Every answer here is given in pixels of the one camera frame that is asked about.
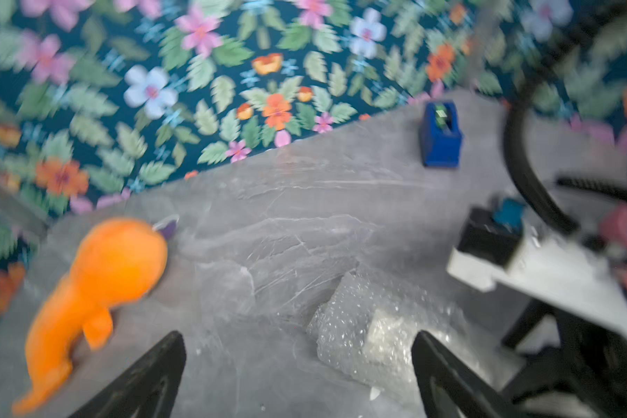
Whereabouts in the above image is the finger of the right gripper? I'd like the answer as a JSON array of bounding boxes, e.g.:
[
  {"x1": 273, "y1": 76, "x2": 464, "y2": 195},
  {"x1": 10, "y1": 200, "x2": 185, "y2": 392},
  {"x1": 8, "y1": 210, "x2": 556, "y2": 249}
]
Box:
[{"x1": 502, "y1": 300, "x2": 606, "y2": 417}]

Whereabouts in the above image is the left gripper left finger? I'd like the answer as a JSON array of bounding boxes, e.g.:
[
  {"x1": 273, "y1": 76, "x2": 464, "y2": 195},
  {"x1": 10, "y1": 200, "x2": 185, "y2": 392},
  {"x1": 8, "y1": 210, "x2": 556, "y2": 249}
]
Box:
[{"x1": 71, "y1": 331, "x2": 186, "y2": 418}]

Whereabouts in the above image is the orange plush toy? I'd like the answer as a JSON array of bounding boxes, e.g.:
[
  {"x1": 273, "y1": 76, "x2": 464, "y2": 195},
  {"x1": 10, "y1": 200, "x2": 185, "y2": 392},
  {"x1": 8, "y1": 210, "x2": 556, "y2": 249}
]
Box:
[{"x1": 11, "y1": 218, "x2": 168, "y2": 416}]

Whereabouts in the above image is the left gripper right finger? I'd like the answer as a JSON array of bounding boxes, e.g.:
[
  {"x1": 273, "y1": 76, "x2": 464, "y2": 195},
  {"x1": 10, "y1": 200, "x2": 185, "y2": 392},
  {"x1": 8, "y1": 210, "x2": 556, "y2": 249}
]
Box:
[{"x1": 411, "y1": 331, "x2": 523, "y2": 417}]

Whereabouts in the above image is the blue tape dispenser box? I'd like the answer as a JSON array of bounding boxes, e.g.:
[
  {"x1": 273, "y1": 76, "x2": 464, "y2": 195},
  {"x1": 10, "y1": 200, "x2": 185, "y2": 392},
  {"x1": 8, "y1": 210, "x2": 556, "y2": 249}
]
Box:
[{"x1": 419, "y1": 101, "x2": 463, "y2": 169}]

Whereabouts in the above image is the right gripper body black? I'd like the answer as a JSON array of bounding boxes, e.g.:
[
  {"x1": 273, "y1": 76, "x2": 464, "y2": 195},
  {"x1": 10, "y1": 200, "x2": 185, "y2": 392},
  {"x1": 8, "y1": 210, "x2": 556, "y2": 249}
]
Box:
[{"x1": 557, "y1": 176, "x2": 627, "y2": 417}]

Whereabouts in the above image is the clear bubble wrap sheet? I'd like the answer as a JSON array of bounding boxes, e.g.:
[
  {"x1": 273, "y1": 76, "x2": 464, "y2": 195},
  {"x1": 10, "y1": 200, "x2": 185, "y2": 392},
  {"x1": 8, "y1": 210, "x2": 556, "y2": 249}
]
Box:
[{"x1": 307, "y1": 268, "x2": 507, "y2": 408}]

